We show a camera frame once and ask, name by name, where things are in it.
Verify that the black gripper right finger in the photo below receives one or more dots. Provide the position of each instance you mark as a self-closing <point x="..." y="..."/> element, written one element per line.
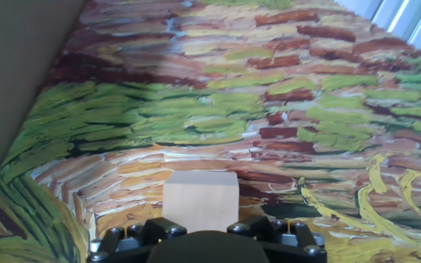
<point x="291" y="241"/>

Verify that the brown cardboard board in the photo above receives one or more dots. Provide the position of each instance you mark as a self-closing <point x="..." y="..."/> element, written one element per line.
<point x="9" y="73"/>

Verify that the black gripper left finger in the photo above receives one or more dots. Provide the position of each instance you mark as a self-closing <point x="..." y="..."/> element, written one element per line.
<point x="133" y="237"/>

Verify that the light wooden block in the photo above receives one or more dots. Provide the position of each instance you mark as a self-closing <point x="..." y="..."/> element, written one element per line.
<point x="200" y="201"/>

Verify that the painted wheat field cloth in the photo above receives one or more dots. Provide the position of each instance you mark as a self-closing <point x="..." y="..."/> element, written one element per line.
<point x="232" y="109"/>

